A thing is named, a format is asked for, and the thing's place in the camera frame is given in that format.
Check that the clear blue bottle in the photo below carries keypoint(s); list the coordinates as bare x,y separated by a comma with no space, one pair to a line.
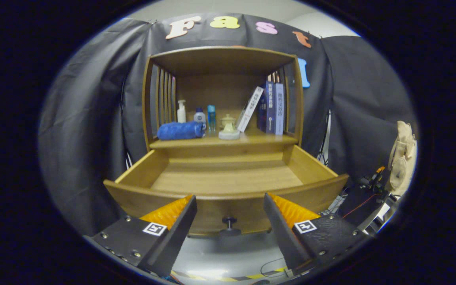
211,116

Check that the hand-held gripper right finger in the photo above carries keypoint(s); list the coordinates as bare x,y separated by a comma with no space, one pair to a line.
283,233

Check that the wooden drawer with black knob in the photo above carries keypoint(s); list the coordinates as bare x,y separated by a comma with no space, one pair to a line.
228,178

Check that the dark navy book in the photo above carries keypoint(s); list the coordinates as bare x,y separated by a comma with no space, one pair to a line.
261,114

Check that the pale lavender book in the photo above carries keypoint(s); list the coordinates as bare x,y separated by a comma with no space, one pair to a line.
279,111

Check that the black device with orange part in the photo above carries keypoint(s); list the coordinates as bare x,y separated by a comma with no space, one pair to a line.
374,178

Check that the blue book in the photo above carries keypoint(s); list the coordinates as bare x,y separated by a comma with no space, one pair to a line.
270,111

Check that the beige fabric bag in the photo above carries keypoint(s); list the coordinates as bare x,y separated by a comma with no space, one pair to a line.
402,158

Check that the white book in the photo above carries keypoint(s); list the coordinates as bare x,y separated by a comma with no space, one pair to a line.
249,109

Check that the blue rolled towel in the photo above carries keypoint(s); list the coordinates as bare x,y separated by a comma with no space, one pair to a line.
180,130

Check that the white bottle with blue cap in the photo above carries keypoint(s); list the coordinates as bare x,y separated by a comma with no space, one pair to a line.
200,116

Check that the wooden cabinet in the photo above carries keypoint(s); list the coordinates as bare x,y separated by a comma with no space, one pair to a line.
212,91

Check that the cream lidded teacup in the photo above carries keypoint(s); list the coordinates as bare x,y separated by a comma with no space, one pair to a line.
228,119

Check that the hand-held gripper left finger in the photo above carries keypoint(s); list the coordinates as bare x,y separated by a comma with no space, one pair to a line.
176,241

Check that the white pump bottle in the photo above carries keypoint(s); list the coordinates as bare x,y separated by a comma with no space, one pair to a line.
181,114

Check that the wooden countertop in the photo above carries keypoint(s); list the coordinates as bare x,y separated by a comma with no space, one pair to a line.
259,138

